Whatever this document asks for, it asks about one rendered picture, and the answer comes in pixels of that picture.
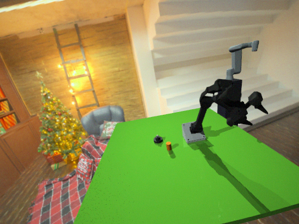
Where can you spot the orange knob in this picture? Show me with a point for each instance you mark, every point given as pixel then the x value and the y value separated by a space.
pixel 169 146

